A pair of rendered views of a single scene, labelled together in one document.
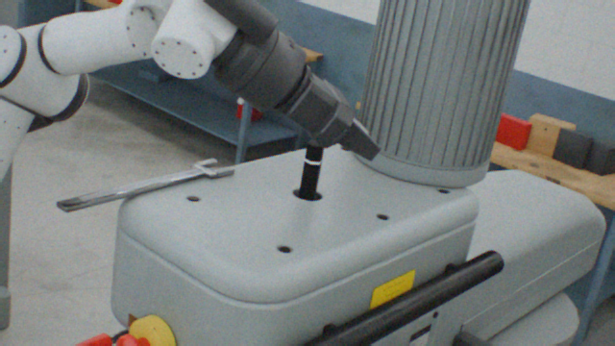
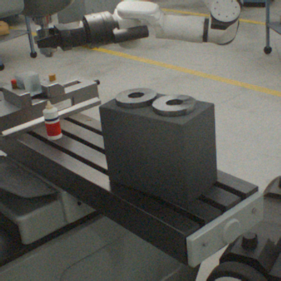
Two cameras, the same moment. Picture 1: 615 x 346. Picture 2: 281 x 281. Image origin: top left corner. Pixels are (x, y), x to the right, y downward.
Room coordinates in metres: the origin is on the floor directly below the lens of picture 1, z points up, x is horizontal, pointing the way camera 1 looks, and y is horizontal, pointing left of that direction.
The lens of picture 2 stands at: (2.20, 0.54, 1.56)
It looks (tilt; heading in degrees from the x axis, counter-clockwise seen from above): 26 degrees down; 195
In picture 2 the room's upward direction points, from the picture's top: 6 degrees counter-clockwise
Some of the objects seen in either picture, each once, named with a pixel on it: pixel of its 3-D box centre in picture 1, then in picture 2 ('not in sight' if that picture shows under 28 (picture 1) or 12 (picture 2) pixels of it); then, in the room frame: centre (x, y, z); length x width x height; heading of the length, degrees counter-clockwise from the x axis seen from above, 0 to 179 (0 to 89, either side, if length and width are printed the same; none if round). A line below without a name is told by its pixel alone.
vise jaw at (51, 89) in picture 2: not in sight; (46, 85); (0.80, -0.10, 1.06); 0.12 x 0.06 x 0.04; 50
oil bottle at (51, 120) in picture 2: not in sight; (51, 119); (0.98, -0.02, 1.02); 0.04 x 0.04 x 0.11
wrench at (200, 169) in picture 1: (150, 185); not in sight; (0.88, 0.18, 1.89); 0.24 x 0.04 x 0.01; 144
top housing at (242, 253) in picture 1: (305, 248); not in sight; (0.95, -0.01, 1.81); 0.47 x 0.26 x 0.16; 143
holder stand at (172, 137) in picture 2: not in sight; (159, 141); (1.20, 0.33, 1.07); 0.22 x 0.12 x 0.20; 64
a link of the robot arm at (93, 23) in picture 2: not in sight; (79, 34); (0.89, 0.07, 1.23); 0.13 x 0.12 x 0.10; 31
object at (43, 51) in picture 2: not in sight; (47, 41); (0.94, -0.01, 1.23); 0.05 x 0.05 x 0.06
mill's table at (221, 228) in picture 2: not in sight; (66, 144); (0.94, 0.00, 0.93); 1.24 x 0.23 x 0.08; 53
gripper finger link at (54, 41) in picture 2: not in sight; (49, 42); (0.97, 0.01, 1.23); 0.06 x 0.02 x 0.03; 121
